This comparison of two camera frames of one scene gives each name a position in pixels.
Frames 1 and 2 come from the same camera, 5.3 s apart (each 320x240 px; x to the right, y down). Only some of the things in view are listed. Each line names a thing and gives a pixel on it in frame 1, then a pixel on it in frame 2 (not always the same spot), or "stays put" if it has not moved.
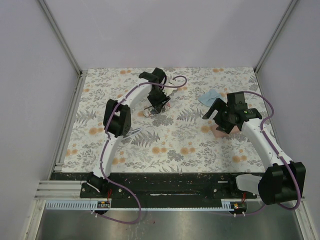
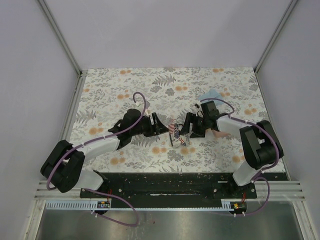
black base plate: (165, 186) stays put
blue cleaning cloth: (210, 97) stays put
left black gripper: (158, 104) to (154, 129)
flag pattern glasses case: (150, 111) to (177, 140)
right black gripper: (219, 105) to (191, 118)
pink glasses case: (218, 133) stays put
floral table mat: (179, 140) stays put
